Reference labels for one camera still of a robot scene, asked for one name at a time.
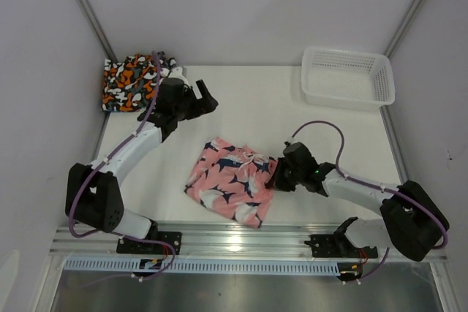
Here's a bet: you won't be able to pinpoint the orange camouflage shorts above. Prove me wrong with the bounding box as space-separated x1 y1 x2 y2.
101 52 179 113

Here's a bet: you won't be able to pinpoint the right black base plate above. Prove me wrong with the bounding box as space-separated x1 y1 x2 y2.
303 234 378 259

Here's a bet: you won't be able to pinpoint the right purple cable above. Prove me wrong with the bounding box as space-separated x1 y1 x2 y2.
290 121 450 284

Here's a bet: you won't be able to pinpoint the purple cable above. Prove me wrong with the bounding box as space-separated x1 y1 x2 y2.
290 121 450 284
68 50 176 287

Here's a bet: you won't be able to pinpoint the right aluminium frame post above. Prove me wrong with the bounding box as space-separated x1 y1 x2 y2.
384 0 426 59

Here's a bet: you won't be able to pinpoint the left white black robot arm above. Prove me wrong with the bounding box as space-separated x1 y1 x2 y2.
65 77 219 254

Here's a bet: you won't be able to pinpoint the white slotted cable duct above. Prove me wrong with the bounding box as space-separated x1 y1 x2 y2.
64 256 340 276

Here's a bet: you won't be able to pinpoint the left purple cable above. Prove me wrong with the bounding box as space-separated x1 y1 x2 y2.
68 50 176 287

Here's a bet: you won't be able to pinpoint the aluminium front rail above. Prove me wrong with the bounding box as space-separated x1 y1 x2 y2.
49 222 449 264

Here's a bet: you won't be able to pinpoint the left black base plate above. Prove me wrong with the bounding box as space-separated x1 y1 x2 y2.
116 229 184 256

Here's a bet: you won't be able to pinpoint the pink white patterned shorts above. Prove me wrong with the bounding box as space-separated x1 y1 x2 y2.
184 137 278 229

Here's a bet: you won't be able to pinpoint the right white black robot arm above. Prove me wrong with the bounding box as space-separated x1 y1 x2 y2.
266 142 450 262

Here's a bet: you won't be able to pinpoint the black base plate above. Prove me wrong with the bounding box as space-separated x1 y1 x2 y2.
116 229 184 256
303 234 378 259

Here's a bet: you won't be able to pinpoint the white perforated plastic basket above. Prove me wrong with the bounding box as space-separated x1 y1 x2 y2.
301 46 396 111

